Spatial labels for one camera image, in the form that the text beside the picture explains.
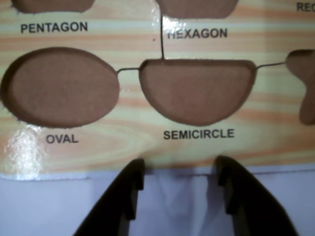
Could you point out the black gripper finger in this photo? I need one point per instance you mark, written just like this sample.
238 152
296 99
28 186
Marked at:
110 209
256 211

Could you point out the wooden shape puzzle board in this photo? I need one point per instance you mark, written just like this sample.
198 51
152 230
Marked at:
137 118

